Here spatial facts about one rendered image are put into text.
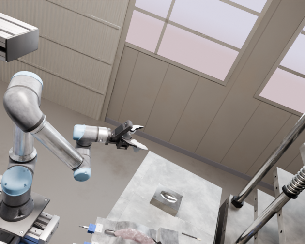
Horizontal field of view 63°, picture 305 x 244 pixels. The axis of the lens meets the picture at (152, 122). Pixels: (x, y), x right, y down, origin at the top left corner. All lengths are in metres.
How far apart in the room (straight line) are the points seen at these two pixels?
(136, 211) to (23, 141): 0.91
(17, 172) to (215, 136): 2.72
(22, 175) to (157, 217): 0.95
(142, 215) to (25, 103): 1.12
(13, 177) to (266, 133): 2.97
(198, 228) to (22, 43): 1.65
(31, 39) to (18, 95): 0.46
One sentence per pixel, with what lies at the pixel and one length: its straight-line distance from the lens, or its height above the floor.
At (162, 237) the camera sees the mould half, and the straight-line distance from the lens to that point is 1.62.
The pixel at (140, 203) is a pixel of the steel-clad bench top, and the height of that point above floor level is 0.80.
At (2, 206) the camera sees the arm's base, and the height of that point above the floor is 1.10.
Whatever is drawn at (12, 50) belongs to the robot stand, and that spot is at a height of 2.00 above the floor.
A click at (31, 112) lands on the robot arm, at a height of 1.63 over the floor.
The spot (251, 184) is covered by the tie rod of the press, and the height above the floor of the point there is 1.05.
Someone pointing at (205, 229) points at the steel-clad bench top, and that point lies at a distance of 1.93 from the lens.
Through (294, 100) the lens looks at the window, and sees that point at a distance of 3.34.
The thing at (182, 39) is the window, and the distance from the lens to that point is 2.99.
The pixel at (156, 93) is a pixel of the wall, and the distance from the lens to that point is 3.28.
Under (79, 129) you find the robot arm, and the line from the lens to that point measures 1.18.
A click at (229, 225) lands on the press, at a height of 0.79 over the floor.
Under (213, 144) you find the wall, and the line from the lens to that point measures 3.59.
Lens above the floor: 2.22
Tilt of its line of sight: 33 degrees down
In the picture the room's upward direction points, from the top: 22 degrees clockwise
